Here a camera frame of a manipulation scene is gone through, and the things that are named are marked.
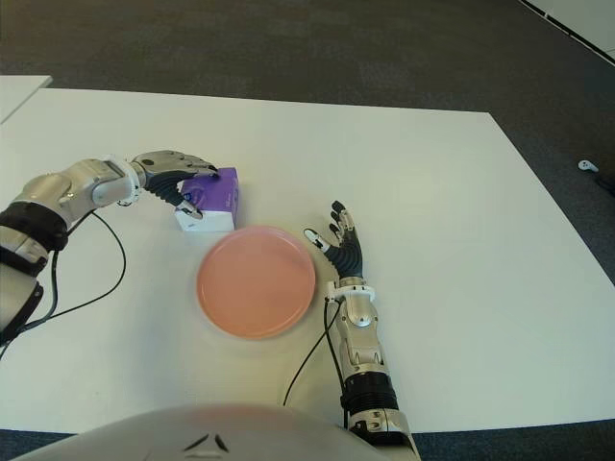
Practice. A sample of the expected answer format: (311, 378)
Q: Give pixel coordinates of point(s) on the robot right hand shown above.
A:
(348, 254)

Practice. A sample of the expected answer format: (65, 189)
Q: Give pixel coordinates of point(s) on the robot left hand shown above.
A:
(163, 170)

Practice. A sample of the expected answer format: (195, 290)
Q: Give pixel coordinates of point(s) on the purple tissue paper pack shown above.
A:
(218, 192)

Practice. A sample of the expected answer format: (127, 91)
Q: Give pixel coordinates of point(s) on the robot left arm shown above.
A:
(57, 192)

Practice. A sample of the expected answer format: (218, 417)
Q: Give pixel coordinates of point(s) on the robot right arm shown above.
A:
(365, 346)

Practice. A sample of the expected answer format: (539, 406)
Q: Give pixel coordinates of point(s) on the pink round plate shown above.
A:
(257, 283)

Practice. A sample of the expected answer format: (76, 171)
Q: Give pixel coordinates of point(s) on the white neighbouring table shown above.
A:
(17, 93)

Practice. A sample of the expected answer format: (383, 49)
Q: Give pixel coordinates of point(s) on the silver robot torso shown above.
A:
(192, 432)

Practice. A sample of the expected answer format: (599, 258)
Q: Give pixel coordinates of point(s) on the white handheld controller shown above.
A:
(587, 165)

